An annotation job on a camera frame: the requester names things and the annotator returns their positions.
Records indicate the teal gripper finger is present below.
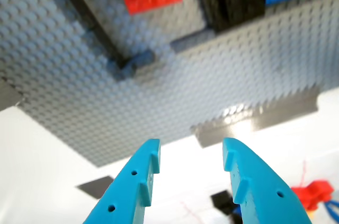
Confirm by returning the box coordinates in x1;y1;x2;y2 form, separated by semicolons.
83;138;162;224
222;137;314;224

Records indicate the black lego cube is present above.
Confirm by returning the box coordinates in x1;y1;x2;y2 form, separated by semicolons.
193;0;266;33

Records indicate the small black block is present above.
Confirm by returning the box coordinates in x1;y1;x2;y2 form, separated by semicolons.
210;190;243;224

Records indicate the red blue printed object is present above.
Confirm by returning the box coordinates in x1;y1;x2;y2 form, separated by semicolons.
290;179;339;220

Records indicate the grey tape strip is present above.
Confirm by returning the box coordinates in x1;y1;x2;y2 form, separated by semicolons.
190;86;320;149

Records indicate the grey studded baseplate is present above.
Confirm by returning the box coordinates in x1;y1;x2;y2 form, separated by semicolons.
0;0;339;169

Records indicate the short dark grey brick row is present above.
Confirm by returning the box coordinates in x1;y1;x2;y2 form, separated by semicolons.
105;49;157;82

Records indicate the dark grey brick wall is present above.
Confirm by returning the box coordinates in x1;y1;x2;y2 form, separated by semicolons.
169;28;216;52
48;0;128;70

